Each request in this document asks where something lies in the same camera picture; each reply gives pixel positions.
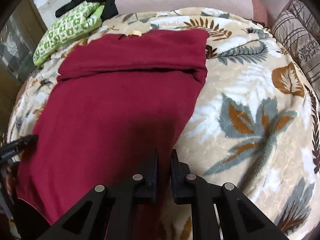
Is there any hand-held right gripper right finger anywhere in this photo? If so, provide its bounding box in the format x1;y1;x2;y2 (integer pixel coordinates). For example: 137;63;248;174
170;149;290;240

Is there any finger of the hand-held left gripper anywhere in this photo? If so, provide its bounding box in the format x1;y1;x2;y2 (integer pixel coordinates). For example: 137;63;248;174
0;134;39;163

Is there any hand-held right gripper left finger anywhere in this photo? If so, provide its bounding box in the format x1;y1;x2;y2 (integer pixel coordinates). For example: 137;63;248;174
49;149;159;240

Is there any dark red garment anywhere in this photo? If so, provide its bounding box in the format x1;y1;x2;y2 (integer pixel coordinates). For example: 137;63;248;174
15;29;210;226

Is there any person's left hand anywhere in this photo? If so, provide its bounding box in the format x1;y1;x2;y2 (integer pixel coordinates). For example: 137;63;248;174
5;162;20;196

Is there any leaf print fleece blanket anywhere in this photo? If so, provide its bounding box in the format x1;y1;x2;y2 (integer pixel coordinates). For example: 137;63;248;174
7;7;320;240

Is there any green patterned cloth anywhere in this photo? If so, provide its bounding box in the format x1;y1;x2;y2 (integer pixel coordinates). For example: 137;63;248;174
33;2;105;66

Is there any pink pillow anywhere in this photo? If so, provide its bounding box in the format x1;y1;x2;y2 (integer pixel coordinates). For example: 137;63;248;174
114;0;268;27

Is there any striped beige pillow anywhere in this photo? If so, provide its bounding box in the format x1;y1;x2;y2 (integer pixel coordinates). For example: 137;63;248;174
271;0;320;87

